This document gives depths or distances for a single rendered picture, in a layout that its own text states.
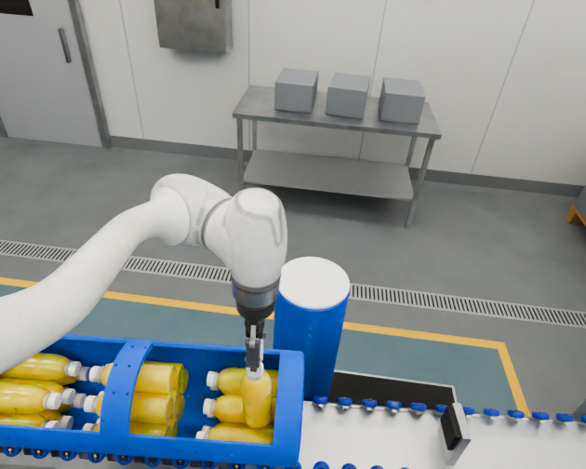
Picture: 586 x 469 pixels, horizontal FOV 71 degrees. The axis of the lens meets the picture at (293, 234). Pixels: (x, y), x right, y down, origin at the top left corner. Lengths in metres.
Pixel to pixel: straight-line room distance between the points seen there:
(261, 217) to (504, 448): 1.10
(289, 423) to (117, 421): 0.40
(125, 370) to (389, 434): 0.77
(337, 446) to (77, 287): 0.99
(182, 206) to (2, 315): 0.34
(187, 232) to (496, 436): 1.13
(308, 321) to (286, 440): 0.57
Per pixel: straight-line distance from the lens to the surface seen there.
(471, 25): 4.10
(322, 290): 1.54
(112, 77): 4.67
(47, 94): 5.07
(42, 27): 4.82
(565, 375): 3.14
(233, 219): 0.64
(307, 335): 1.59
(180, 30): 4.01
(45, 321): 0.48
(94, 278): 0.53
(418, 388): 2.46
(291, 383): 1.05
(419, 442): 1.40
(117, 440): 1.16
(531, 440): 1.55
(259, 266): 0.66
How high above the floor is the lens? 2.12
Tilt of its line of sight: 38 degrees down
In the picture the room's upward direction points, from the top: 4 degrees clockwise
